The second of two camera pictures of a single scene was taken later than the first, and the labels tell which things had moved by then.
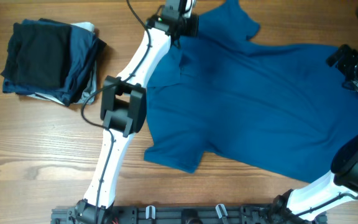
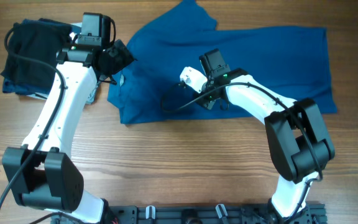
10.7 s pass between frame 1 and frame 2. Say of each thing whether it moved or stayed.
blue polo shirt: moved
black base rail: stayed
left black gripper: moved
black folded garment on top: stayed
